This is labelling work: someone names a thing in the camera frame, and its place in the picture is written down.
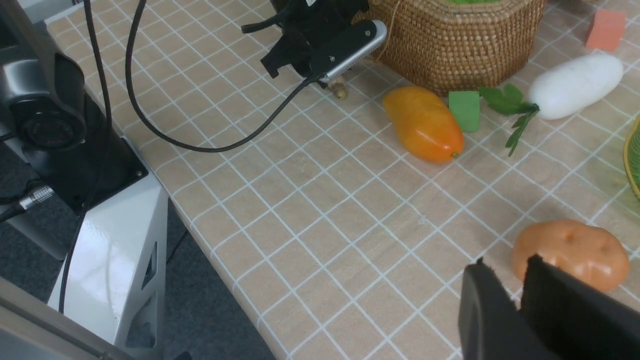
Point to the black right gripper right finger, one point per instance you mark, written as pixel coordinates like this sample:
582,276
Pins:
575,320

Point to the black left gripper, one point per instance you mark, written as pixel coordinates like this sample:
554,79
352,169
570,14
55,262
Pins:
320,39

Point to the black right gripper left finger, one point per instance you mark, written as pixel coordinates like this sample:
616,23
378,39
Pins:
489,324

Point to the orange brown potato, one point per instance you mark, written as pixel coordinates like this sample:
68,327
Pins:
591,254

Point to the yellow orange mango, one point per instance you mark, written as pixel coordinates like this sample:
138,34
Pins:
423,124

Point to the white radish with leaves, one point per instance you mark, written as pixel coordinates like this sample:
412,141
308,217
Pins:
558,92

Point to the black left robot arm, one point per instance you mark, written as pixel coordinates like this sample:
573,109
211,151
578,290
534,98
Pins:
69,140

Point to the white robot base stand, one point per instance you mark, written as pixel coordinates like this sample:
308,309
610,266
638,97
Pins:
112,306

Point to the woven wicker basket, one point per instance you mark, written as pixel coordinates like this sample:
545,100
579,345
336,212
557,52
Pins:
456,45

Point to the green foam cube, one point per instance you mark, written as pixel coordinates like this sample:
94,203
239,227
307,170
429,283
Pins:
465,107

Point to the green glass leaf plate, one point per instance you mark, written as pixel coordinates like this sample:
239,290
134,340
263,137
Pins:
631,158

